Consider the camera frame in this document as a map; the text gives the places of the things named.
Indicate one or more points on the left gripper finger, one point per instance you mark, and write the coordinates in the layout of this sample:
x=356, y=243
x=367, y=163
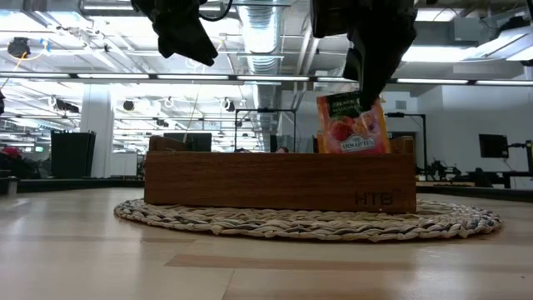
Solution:
x=164, y=49
x=191, y=41

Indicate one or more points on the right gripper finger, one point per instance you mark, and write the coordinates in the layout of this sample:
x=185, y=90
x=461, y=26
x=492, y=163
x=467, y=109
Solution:
x=379, y=62
x=352, y=64

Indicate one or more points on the black ceiling-mounted device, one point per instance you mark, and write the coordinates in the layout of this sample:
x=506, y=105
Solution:
x=18, y=46

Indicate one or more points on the wooden three-compartment box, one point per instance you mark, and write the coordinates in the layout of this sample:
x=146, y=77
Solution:
x=270, y=183

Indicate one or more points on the round woven placemat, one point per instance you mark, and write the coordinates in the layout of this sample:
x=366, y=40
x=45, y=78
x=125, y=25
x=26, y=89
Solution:
x=291, y=227

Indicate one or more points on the silver ventilation duct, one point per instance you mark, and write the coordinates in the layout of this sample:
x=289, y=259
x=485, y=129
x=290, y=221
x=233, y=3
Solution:
x=262, y=33

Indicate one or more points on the black wall monitor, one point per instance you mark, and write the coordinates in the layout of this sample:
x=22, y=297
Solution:
x=493, y=146

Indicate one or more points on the orange peach tea packet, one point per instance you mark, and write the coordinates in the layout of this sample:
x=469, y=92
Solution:
x=354, y=133

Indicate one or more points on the black gantry frame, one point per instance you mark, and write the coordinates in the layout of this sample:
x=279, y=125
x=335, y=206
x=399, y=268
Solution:
x=395, y=114

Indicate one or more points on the black cabinet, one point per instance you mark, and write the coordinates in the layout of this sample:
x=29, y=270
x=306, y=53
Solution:
x=73, y=154

